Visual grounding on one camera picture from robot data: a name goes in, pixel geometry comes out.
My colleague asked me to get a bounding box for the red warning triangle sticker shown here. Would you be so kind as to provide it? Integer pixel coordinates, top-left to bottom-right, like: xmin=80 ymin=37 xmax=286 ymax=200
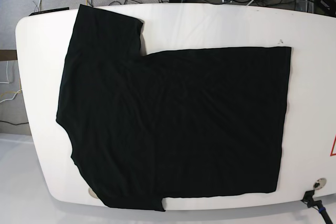
xmin=330 ymin=137 xmax=336 ymax=156

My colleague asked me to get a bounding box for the silver table grommet right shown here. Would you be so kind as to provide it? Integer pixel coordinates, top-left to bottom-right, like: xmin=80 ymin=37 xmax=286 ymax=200
xmin=313 ymin=178 xmax=327 ymax=190

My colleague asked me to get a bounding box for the black clamp with cable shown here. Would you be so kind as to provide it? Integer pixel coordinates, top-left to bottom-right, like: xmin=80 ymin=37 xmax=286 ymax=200
xmin=301 ymin=190 xmax=333 ymax=224

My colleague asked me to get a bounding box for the table grommet hole left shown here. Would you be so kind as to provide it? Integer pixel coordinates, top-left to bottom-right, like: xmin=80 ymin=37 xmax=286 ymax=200
xmin=88 ymin=188 xmax=99 ymax=199

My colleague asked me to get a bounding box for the black T-shirt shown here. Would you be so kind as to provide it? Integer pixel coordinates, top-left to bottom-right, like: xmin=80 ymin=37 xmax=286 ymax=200
xmin=56 ymin=5 xmax=291 ymax=211

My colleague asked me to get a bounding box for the white cable on floor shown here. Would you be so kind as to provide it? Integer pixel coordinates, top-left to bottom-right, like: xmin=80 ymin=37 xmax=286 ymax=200
xmin=0 ymin=60 xmax=22 ymax=103

